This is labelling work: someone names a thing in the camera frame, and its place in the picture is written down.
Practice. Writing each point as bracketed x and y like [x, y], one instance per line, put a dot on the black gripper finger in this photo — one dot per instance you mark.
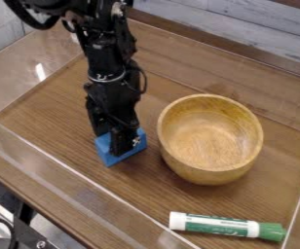
[99, 116]
[124, 135]

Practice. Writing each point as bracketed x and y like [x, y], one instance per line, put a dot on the green white marker pen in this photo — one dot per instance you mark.
[227, 226]

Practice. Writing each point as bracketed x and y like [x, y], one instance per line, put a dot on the black metal stand bracket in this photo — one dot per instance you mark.
[28, 237]

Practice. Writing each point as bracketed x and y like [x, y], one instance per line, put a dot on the clear acrylic tray wall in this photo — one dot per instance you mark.
[116, 207]

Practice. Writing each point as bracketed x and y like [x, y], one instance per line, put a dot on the blue foam block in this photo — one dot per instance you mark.
[103, 146]

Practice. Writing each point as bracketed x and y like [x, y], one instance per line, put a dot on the brown wooden bowl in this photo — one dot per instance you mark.
[211, 138]

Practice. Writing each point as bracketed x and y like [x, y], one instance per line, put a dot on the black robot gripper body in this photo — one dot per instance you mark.
[120, 95]

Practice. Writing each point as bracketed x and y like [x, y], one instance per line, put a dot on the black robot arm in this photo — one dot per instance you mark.
[99, 23]

